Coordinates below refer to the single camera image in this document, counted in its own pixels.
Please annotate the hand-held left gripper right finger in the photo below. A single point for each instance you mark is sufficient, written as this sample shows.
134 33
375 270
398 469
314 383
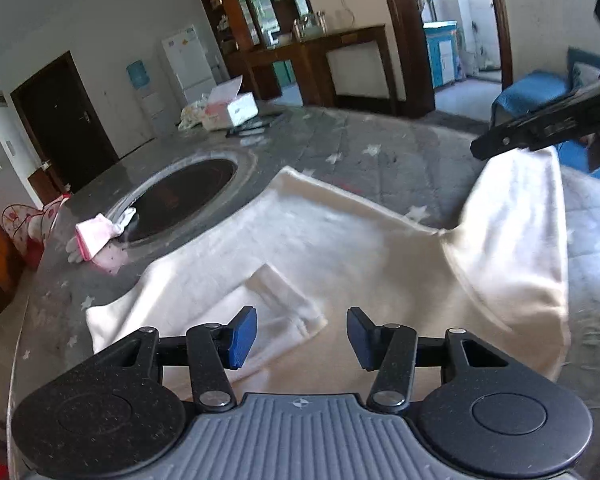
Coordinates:
360 337

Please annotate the white refrigerator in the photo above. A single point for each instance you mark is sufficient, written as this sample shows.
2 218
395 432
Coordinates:
187 65

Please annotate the patterned cloth bundle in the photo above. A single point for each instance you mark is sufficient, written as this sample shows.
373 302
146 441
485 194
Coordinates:
190 115

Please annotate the water dispenser with blue bottle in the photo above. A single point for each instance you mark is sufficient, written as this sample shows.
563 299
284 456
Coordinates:
145 95

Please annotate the red plastic stool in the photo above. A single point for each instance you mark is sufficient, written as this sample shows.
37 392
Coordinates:
32 255

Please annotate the polka dot play tent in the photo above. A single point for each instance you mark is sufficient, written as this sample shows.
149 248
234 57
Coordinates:
27 220

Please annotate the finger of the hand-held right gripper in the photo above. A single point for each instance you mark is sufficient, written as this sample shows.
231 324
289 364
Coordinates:
510 141
555 105

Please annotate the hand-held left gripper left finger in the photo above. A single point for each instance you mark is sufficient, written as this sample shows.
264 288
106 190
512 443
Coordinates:
242 335

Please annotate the blue sofa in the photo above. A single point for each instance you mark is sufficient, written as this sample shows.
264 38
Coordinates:
535 90

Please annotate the blue cabinet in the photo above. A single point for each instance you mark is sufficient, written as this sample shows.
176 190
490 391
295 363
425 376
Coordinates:
440 55

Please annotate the dark brown door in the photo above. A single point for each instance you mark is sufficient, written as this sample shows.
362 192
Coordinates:
65 120

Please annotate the pink packet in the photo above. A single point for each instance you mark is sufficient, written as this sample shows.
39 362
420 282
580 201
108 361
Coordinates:
94 235

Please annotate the steel canister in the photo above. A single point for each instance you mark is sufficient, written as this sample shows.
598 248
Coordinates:
298 29
310 25
321 22

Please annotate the grey star quilted table cover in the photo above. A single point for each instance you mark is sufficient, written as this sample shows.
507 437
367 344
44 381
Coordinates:
380 160

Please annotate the white gloves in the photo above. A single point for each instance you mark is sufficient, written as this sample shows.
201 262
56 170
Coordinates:
122 222

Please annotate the wooden display cabinet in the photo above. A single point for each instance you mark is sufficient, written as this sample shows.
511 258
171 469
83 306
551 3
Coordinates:
260 10

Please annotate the cream white garment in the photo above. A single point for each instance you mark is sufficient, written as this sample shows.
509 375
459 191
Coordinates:
330 260

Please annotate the round black cooktop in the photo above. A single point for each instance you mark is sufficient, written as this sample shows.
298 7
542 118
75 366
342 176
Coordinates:
180 195

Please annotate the white pink tissue box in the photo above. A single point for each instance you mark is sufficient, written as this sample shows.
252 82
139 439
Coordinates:
232 107

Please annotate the wooden sideboard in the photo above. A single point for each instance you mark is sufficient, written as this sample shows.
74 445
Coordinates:
320 65

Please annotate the wooden doorway frame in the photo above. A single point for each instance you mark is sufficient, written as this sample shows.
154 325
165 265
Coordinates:
410 45

